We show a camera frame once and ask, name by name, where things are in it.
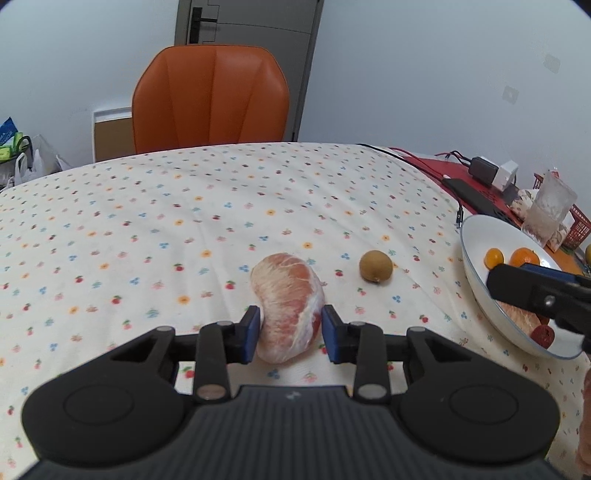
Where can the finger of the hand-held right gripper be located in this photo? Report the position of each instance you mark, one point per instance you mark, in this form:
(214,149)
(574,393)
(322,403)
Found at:
(517,284)
(554,273)

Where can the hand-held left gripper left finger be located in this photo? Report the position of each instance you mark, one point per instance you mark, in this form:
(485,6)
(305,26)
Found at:
(251,330)

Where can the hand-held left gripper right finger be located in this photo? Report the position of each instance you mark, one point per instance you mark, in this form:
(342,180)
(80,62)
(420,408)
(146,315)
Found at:
(330,332)

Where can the medium mandarin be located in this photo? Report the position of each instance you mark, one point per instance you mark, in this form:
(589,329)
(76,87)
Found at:
(524,255)

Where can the small kumquat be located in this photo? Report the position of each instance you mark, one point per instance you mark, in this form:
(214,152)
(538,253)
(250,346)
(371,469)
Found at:
(493,258)

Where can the peeled pomelo segment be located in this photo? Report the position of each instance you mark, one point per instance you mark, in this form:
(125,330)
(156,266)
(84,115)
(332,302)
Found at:
(286,295)

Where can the white bowl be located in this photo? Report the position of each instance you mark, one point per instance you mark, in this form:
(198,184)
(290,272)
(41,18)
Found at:
(475,249)

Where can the small peeled pomelo piece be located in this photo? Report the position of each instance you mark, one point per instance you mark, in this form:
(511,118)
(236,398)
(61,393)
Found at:
(519,318)

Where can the red plastic basket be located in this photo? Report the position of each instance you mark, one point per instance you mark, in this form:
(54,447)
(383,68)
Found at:
(579,228)

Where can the dark red round piece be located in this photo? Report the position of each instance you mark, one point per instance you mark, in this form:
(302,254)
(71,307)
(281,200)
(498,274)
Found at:
(544,336)

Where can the clear plastic cup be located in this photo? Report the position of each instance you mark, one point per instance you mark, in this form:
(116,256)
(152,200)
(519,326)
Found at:
(547,207)

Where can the patterned paper packet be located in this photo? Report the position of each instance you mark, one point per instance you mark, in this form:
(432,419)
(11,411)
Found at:
(521,203)

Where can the brown kiwi left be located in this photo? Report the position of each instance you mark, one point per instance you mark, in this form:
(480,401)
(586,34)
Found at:
(376,266)

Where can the black power adapter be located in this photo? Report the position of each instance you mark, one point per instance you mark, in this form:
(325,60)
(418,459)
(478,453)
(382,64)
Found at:
(482,170)

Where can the red mat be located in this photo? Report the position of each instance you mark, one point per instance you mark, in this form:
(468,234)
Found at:
(431,164)

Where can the floral tablecloth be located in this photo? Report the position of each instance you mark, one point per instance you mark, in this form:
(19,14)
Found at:
(138,207)

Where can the orange chair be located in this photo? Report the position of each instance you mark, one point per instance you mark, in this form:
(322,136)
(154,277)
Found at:
(207,101)

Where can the white framed brown board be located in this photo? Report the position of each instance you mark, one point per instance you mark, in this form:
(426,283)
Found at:
(113,134)

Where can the white plastic bag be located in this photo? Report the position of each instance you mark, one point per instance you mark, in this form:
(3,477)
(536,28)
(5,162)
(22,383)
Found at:
(5,177)
(34,159)

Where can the grey door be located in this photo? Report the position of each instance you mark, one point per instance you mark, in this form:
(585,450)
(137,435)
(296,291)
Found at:
(249,21)

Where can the blue packet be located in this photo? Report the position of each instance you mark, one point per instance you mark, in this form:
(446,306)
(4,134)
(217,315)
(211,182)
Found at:
(7,131)

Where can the clear wall hook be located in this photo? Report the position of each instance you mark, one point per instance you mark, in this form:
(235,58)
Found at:
(510,93)

